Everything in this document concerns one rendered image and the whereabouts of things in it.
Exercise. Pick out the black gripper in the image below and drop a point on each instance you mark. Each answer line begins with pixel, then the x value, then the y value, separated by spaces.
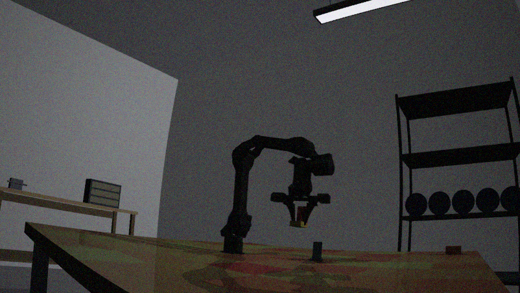
pixel 288 201

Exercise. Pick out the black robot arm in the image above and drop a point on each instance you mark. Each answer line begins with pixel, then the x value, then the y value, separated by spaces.
pixel 239 222

